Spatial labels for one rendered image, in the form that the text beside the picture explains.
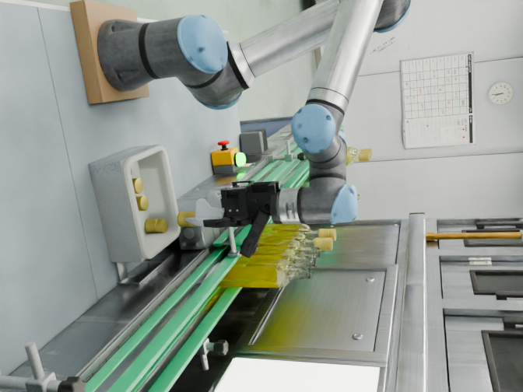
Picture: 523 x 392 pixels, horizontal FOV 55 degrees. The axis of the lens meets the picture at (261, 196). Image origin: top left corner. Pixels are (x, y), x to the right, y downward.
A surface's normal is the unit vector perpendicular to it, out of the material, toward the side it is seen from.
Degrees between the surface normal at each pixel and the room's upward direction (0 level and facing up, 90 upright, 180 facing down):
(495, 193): 90
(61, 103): 0
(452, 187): 90
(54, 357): 90
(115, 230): 90
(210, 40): 6
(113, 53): 71
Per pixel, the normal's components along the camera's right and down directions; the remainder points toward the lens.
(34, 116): 0.95, -0.04
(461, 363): -0.13, -0.95
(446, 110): -0.30, 0.30
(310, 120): -0.29, -0.25
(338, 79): 0.11, -0.12
